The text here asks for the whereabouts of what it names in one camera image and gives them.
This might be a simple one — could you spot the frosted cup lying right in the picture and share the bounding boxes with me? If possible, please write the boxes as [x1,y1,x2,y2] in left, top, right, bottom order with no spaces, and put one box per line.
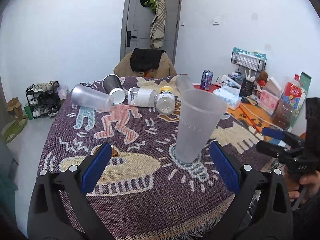
[175,74,195,95]

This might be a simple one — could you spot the clear plastic cup lying left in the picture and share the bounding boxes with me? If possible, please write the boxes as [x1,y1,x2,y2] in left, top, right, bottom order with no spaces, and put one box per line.
[71,85,113,112]

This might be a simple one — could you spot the clear white-label jar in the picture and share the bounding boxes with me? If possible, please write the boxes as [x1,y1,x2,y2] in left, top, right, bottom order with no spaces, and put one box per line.
[127,87,158,107]

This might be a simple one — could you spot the blue drink can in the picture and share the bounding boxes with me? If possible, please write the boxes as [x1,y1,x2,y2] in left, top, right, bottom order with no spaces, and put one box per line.
[200,70,213,90]

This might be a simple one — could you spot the frosted translucent plastic cup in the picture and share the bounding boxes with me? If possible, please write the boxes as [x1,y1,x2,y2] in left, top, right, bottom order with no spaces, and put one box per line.
[176,89,227,163]

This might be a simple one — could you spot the orange animal print mat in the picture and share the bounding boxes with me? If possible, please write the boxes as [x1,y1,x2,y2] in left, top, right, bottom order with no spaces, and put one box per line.
[227,103,278,133]

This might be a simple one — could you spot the red snack bag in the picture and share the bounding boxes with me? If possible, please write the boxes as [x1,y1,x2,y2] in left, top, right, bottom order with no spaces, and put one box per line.
[272,74,302,130]

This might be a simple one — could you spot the white tissue pack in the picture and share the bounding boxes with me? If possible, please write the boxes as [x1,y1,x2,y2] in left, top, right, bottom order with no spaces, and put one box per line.
[213,86,242,110]

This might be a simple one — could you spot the pink tissue box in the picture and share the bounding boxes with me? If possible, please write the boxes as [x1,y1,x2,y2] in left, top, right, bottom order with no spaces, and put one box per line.
[258,77,283,115]

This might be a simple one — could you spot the patterned purple woven tablecloth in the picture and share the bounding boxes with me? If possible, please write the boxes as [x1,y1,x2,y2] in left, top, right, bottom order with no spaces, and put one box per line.
[37,89,272,239]

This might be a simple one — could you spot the black pen holder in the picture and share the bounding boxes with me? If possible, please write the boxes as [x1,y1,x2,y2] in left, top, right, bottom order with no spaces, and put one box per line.
[239,79,254,98]

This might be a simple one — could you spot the right hand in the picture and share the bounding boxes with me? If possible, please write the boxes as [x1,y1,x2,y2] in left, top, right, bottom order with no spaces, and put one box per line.
[283,166,320,202]

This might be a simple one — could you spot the shoe rack with shoes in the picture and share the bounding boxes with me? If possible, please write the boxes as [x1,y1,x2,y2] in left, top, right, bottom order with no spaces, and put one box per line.
[25,81,61,119]

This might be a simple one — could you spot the yellow-lid supplement bottle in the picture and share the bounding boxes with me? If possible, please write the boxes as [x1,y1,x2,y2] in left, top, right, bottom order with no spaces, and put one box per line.
[156,86,175,115]

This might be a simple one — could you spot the plaid scarf on door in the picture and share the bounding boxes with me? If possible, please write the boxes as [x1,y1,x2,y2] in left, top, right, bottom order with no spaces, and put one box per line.
[150,0,167,49]

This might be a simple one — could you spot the wire basket wall shelf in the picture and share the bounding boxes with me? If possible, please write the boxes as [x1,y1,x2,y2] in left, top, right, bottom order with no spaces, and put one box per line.
[231,47,267,72]

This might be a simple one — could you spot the cardboard box on floor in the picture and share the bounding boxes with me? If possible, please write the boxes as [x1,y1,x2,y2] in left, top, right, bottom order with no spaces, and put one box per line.
[7,97,23,118]

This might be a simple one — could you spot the grey door with handle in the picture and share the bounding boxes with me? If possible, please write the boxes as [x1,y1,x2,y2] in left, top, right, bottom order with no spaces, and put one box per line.
[120,0,182,62]

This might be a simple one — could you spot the green floor mat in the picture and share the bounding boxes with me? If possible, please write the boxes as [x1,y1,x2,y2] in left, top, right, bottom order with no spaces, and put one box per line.
[2,115,28,143]

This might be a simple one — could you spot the dark grey paper cup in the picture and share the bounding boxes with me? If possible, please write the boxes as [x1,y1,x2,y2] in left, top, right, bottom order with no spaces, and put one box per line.
[102,74,125,104]

